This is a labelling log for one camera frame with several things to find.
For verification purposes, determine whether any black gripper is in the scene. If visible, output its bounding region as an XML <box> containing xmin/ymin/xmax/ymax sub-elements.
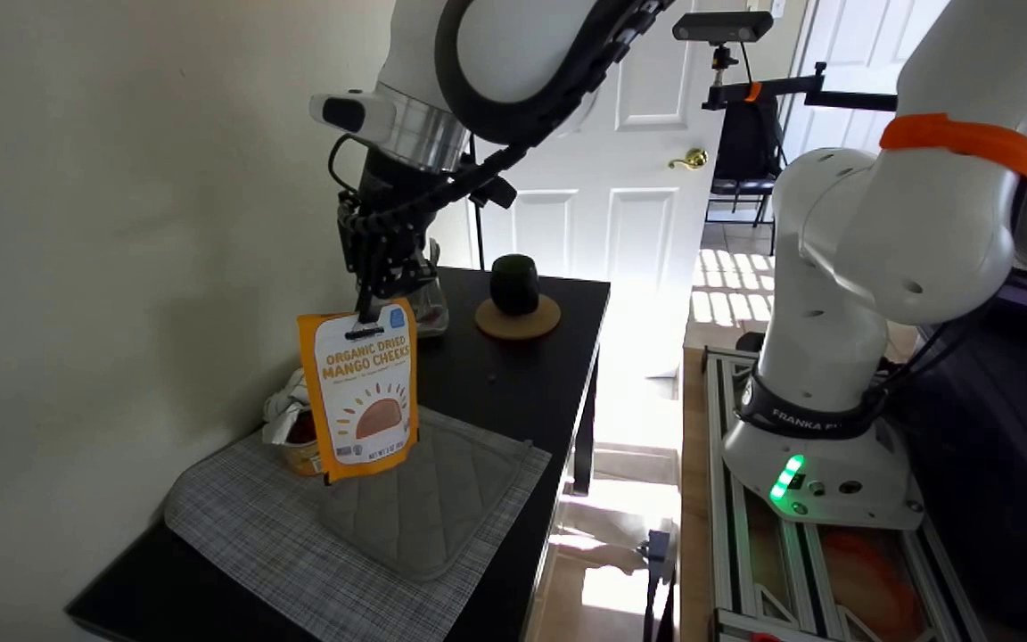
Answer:
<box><xmin>336</xmin><ymin>146</ymin><xmax>445</xmax><ymax>327</ymax></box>

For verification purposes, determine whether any orange dried mango package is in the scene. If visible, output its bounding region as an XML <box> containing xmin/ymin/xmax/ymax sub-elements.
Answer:
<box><xmin>294</xmin><ymin>297</ymin><xmax>425</xmax><ymax>488</ymax></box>

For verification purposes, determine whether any clear glass cup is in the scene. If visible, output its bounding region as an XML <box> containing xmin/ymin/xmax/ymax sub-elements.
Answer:
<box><xmin>407</xmin><ymin>273</ymin><xmax>455</xmax><ymax>339</ymax></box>

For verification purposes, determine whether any black mug green inside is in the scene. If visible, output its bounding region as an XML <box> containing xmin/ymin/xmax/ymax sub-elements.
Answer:
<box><xmin>486</xmin><ymin>248</ymin><xmax>540</xmax><ymax>320</ymax></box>

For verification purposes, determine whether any round cork coaster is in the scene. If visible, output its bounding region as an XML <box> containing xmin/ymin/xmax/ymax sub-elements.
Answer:
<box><xmin>471</xmin><ymin>288</ymin><xmax>565</xmax><ymax>346</ymax></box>

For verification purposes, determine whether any black side table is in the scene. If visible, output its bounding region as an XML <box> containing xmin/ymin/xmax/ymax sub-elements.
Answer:
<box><xmin>62</xmin><ymin>265</ymin><xmax>614</xmax><ymax>642</ymax></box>

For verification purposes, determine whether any small orange jar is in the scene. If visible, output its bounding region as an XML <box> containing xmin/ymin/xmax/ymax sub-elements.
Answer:
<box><xmin>280</xmin><ymin>430</ymin><xmax>323</xmax><ymax>479</ymax></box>

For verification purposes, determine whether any grey quilted pot holder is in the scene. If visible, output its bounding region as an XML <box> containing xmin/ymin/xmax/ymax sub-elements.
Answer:
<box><xmin>314</xmin><ymin>404</ymin><xmax>544</xmax><ymax>584</ymax></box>

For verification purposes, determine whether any grey woven placemat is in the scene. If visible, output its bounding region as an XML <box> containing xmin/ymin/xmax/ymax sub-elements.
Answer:
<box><xmin>155</xmin><ymin>404</ymin><xmax>555</xmax><ymax>642</ymax></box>

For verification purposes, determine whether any white panel door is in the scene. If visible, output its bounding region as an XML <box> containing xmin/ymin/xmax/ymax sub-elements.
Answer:
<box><xmin>462</xmin><ymin>0</ymin><xmax>808</xmax><ymax>385</ymax></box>

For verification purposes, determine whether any brass door knob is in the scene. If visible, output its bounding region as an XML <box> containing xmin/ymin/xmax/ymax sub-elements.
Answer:
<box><xmin>665</xmin><ymin>141</ymin><xmax>710</xmax><ymax>175</ymax></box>

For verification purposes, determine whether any dark purple seat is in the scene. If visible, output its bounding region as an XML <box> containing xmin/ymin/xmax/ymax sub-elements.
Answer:
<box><xmin>890</xmin><ymin>265</ymin><xmax>1027</xmax><ymax>642</ymax></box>

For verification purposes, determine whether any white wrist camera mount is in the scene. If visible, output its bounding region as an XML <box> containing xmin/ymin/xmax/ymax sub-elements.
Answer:
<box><xmin>305</xmin><ymin>87</ymin><xmax>475</xmax><ymax>175</ymax></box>

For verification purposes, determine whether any black clamp on frame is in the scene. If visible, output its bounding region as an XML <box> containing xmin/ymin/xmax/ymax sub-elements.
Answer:
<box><xmin>637</xmin><ymin>528</ymin><xmax>678</xmax><ymax>642</ymax></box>

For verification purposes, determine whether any black camera on stand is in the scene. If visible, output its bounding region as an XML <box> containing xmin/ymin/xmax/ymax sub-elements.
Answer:
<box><xmin>669</xmin><ymin>8</ymin><xmax>777</xmax><ymax>45</ymax></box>

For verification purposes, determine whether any aluminium rail base frame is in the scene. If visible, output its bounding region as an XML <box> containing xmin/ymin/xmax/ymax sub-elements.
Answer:
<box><xmin>703</xmin><ymin>341</ymin><xmax>990</xmax><ymax>642</ymax></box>

